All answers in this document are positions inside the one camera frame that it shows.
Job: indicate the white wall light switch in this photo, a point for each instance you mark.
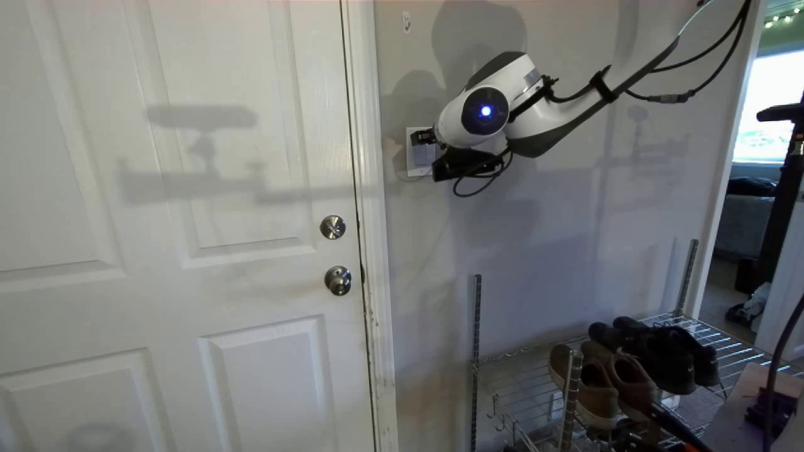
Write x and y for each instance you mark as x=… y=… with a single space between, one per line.
x=419 y=158

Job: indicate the black shoe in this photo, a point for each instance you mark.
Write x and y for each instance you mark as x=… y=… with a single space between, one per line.
x=670 y=366
x=705 y=357

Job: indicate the white panel front door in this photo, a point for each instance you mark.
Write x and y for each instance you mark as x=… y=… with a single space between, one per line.
x=164 y=170

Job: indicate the silver door knob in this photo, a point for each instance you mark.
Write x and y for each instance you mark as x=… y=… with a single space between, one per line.
x=337 y=279

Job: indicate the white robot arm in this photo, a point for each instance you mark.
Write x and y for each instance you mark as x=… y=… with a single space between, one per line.
x=512 y=105

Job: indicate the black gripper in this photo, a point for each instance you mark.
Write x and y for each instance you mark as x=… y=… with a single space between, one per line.
x=425 y=136

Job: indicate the tan suede shoe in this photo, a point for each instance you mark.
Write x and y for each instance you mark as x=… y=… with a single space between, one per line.
x=596 y=404
x=636 y=390

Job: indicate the metal wire shoe rack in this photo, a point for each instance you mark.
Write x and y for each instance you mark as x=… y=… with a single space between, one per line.
x=546 y=294

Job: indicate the purple black block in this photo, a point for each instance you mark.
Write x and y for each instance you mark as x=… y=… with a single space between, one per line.
x=772 y=410

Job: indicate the silver deadbolt lock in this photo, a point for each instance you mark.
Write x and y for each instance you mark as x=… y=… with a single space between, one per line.
x=333 y=227

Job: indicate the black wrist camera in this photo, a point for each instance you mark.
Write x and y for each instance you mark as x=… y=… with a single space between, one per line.
x=462 y=163

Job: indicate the black camera tripod stand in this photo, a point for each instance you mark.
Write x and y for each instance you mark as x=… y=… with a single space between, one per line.
x=787 y=185

